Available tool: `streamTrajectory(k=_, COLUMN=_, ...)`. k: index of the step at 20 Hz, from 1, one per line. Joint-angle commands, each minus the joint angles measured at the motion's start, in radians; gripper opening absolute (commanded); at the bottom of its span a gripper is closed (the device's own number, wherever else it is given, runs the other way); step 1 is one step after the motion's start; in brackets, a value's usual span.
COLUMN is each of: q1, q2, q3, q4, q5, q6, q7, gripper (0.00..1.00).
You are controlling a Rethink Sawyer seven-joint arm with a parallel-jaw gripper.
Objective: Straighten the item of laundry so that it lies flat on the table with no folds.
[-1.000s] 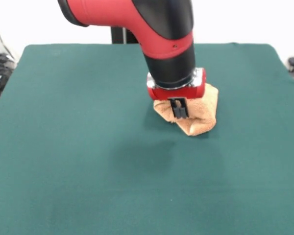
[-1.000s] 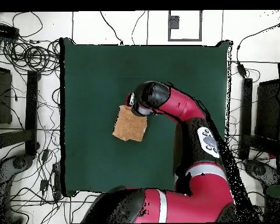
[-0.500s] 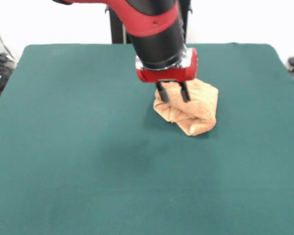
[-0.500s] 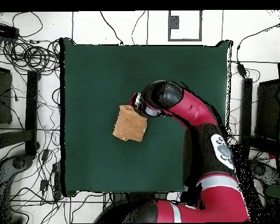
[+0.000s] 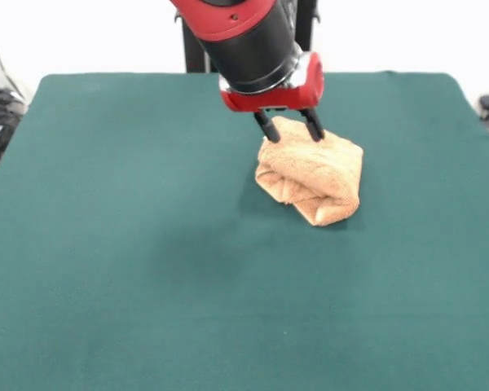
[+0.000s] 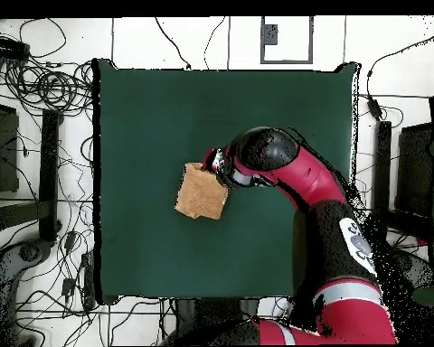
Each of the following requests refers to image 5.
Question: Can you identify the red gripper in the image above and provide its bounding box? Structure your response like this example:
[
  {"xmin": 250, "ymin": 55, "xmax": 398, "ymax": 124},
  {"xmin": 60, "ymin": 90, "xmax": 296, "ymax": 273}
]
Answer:
[{"xmin": 219, "ymin": 51, "xmax": 325, "ymax": 143}]

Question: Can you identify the orange terry towel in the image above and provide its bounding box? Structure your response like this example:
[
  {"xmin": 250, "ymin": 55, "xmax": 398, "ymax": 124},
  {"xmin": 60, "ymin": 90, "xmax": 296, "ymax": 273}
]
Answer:
[{"xmin": 255, "ymin": 116, "xmax": 364, "ymax": 227}]

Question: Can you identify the dark green table cloth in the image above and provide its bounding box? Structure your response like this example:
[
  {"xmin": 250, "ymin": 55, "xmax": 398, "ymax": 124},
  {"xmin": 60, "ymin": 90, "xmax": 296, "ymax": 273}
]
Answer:
[{"xmin": 0, "ymin": 71, "xmax": 489, "ymax": 391}]

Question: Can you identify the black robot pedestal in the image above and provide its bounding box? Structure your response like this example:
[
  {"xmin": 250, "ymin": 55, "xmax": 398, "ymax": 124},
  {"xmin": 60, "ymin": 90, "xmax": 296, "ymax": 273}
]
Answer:
[{"xmin": 173, "ymin": 0, "xmax": 321, "ymax": 73}]

